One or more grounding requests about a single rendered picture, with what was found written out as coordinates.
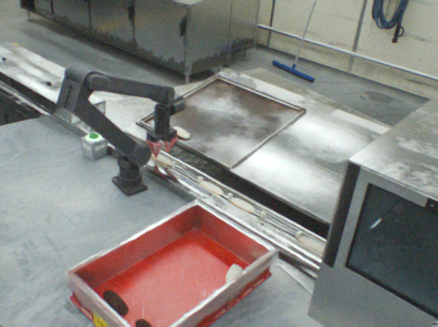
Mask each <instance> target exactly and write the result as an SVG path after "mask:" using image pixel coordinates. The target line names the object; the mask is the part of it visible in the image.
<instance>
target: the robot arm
mask: <svg viewBox="0 0 438 327"><path fill-rule="evenodd" d="M94 91H104V92H110V93H115V94H123V95H128V96H133V97H142V98H147V99H151V101H153V102H155V103H157V104H156V105H155V106H154V129H153V130H150V131H147V132H146V136H147V137H146V141H147V143H148V145H149V146H147V145H146V144H143V143H139V142H137V141H136V140H134V139H133V138H132V137H129V136H128V135H127V134H126V133H125V132H124V131H123V130H122V129H121V128H120V127H119V126H118V125H117V124H115V123H114V122H113V121H112V120H111V119H110V118H109V117H107V116H106V115H104V114H103V113H101V112H100V111H99V109H97V108H96V107H95V106H94V105H93V104H92V103H91V102H90V100H89V98H90V96H91V95H92V94H93V92H94ZM57 105H58V106H59V107H61V108H63V109H65V110H67V111H68V112H69V113H71V114H73V115H75V116H76V117H78V118H79V119H80V120H82V121H83V122H84V123H86V124H87V125H88V126H89V127H90V128H91V129H93V130H94V131H95V132H97V133H98V134H99V135H101V136H102V137H103V138H104V139H105V140H106V141H108V142H109V143H110V144H112V145H113V146H114V148H115V152H116V154H117V155H118V156H119V157H118V166H119V167H120V172H119V173H118V175H117V176H113V177H112V182H113V183H114V184H115V185H116V186H117V187H118V188H119V189H120V190H121V191H122V193H123V194H125V195H126V196H127V197H129V196H132V195H134V194H136V193H140V192H143V191H145V190H147V189H148V185H147V184H146V183H145V182H144V181H143V180H142V174H141V172H140V171H139V167H144V166H145V165H146V164H147V163H148V162H149V160H150V159H151V151H152V153H153V155H154V157H156V158H158V154H159V152H160V149H161V145H162V144H161V143H159V142H158V141H159V140H162V141H163V142H164V146H165V150H166V152H168V153H169V152H170V150H171V148H172V147H173V145H174V143H175V142H176V140H177V139H178V135H177V133H178V130H177V129H175V128H173V127H171V126H170V124H171V115H175V114H178V113H180V112H182V111H184V108H185V103H184V96H182V95H179V94H176V93H175V89H174V88H173V87H170V86H167V85H166V84H162V83H159V82H156V81H145V80H141V79H137V78H130V77H126V76H123V75H119V74H112V73H108V72H105V71H99V70H96V69H93V68H84V67H82V66H79V65H77V64H72V65H70V66H67V67H66V68H65V70H64V77H63V80H62V86H61V90H60V94H59V96H58V101H57ZM168 140H171V143H170V145H169V147H168ZM153 145H154V146H155V147H156V153H155V151H154V146H153Z"/></svg>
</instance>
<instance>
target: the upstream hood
mask: <svg viewBox="0 0 438 327"><path fill-rule="evenodd" d="M62 80H63V78H62V77H60V76H58V75H56V74H54V73H52V72H50V71H48V70H46V69H44V68H43V67H41V66H39V65H37V64H35V63H33V62H31V61H29V60H27V59H25V58H23V57H19V56H17V55H16V54H13V53H11V52H10V51H7V50H6V49H4V48H3V47H1V46H0V81H1V82H3V83H4V84H6V85H8V86H9V87H10V88H13V89H15V90H16V91H18V92H19V93H21V94H23V95H25V96H26V97H28V98H30V99H32V100H33V101H35V102H36V103H38V104H40V105H41V106H43V107H45V108H47V109H49V110H50V111H52V112H54V113H55V114H57V115H60V116H61V117H63V118H64V119H66V120H67V121H70V122H71V123H73V122H76V121H79V120H80V119H79V118H78V117H76V116H75V115H73V114H71V113H69V112H68V111H67V110H65V109H63V108H61V107H59V106H58V105H57V101H58V96H59V94H60V90H61V86H62ZM89 100H90V102H91V103H92V104H93V105H94V106H95V107H96V108H97V109H99V111H100V112H101V113H103V114H104V115H106V100H105V99H103V98H101V97H99V96H97V95H95V94H92V95H91V96H90V98H89Z"/></svg>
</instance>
